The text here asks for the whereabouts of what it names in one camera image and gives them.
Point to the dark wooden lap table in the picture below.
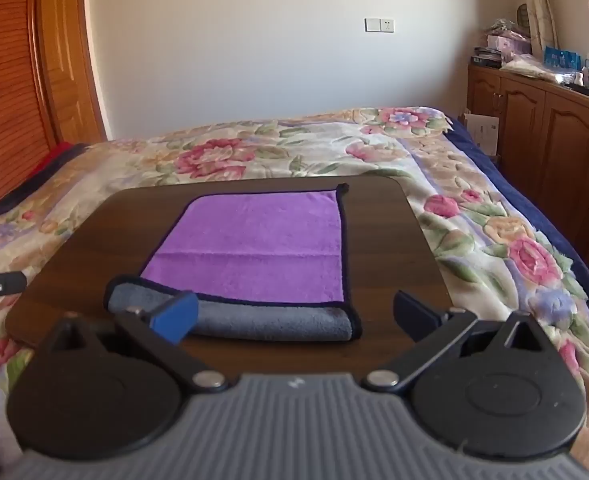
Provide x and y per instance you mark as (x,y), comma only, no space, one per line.
(389,240)

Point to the wooden door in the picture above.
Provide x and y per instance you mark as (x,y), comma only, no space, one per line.
(67,55)

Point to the blue packet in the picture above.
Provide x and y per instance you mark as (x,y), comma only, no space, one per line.
(562,58)

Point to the white cardboard box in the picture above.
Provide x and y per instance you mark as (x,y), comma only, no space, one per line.
(482,132)

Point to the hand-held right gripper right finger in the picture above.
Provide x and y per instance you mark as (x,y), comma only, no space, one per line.
(414,313)

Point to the pink box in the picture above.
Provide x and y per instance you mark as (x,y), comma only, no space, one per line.
(507,46)

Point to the white cloth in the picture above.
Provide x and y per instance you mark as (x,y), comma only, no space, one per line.
(2,425)

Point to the slatted wooden headboard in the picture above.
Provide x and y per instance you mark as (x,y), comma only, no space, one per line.
(2,85)

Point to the beige plastic bag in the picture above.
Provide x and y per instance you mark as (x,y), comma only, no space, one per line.
(527,67)

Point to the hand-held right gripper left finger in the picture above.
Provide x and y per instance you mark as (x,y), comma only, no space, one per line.
(178,318)

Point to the floral curtain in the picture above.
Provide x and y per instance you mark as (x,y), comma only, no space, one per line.
(539,0)

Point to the wooden cabinet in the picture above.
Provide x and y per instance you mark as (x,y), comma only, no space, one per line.
(549,150)

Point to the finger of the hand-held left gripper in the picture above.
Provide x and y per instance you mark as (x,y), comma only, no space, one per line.
(5,282)

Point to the red cloth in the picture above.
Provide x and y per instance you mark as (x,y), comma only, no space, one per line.
(52,157)

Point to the white wall switch and socket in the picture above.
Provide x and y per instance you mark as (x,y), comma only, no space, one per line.
(379,25)

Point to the dark blue bedsheet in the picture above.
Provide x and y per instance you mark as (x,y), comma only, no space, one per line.
(554,210)

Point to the stack of dark books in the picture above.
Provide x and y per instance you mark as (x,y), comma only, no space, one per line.
(485,57)

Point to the purple and grey towel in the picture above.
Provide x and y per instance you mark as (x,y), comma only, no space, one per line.
(259,255)

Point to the floral blanket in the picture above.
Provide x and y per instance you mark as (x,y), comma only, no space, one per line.
(474,220)

